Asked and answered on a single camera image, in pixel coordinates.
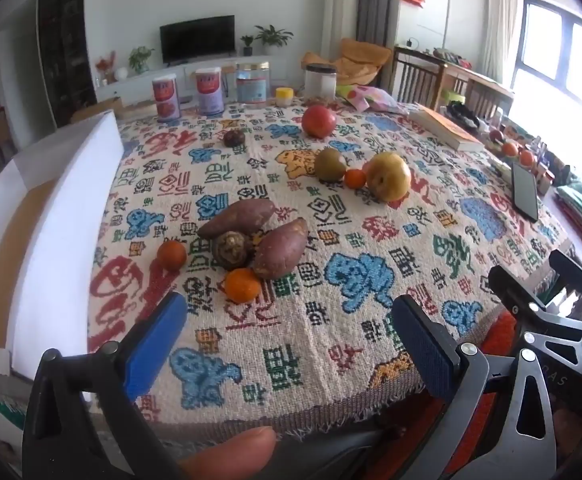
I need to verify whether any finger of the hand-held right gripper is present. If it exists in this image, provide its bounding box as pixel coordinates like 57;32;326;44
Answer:
488;265;582;337
548;250;582;317

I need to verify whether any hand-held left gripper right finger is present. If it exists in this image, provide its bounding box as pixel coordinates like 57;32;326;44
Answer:
391;294;558;480

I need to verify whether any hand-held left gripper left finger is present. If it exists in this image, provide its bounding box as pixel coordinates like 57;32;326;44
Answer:
22;291;189;480

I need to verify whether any reddish orange tangerine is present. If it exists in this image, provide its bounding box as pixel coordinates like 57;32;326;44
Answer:
157;240;188;270

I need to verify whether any bright orange tangerine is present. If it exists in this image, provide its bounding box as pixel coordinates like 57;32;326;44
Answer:
224;268;262;304

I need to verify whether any wrinkled brown passion fruit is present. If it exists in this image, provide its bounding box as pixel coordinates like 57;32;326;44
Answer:
211;231;248;270

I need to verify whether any long purple sweet potato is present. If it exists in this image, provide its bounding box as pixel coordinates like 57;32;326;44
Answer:
197;198;277;240

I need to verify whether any plump purple sweet potato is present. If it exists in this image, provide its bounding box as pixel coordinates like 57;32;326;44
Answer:
252;217;309;280

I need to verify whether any large yellow pear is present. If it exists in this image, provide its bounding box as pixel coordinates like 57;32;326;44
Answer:
365;152;412;204

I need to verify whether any person's left hand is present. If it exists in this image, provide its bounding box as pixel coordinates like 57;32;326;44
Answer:
177;426;278;480

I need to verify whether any black smartphone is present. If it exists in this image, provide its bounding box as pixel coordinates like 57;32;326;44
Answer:
510;160;540;223

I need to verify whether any red cloth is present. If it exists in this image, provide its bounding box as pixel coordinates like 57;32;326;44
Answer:
361;309;519;480

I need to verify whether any printed woven tablecloth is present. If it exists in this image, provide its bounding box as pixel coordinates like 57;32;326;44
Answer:
87;95;577;433

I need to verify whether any paperback book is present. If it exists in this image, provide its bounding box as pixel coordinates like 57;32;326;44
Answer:
407;107;487;153

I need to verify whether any wooden chair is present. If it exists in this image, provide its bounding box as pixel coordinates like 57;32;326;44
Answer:
462;76;515;122
390;46;448;109

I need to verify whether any green brown pear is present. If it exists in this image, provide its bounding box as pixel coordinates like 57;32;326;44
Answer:
314;147;347;183

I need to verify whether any window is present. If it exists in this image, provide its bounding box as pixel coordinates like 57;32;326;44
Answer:
510;2;582;126

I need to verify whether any cardboard box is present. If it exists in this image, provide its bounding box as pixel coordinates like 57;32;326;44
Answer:
70;96;158;125

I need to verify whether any red label canister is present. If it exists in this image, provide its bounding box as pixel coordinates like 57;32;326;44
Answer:
152;73;178;121
194;67;226;115

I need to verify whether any white curtain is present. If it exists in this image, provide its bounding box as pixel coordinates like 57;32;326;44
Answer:
480;0;523;87

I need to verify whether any white television cabinet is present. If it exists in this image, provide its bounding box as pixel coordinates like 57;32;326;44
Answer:
95;54;294;107

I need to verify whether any clear jar silver lid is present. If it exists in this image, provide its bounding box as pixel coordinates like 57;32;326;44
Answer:
235;61;271;109

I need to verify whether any orange cushion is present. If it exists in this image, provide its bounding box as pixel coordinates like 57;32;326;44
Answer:
302;37;393;89

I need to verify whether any red flower bouquet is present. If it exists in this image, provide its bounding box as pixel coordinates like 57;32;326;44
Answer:
94;52;117;86

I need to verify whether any clear jar black lid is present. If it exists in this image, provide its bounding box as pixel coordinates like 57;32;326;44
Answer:
304;63;338;104

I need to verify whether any potted green plant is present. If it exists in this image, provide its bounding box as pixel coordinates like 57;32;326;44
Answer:
128;45;156;75

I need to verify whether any black television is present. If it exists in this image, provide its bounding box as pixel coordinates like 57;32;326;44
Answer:
159;15;236;65

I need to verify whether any dark tall cabinet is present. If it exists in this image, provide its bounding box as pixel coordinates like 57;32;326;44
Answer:
37;0;98;129

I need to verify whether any grey curtain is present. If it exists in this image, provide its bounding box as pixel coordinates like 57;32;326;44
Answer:
356;0;403;52

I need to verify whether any leafy potted plant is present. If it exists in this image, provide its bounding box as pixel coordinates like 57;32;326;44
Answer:
254;23;295;51

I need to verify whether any white standing air conditioner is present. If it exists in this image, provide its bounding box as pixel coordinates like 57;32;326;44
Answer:
320;0;360;55

